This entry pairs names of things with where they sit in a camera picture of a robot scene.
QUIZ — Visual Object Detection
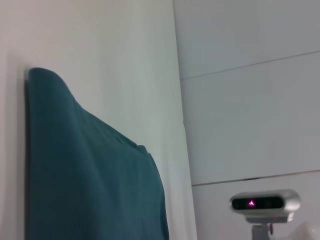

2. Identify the teal t-shirt with beige print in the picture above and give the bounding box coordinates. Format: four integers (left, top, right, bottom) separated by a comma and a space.
26, 67, 170, 240

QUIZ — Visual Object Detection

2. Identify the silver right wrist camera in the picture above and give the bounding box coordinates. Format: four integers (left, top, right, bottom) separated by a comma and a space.
229, 189, 301, 240

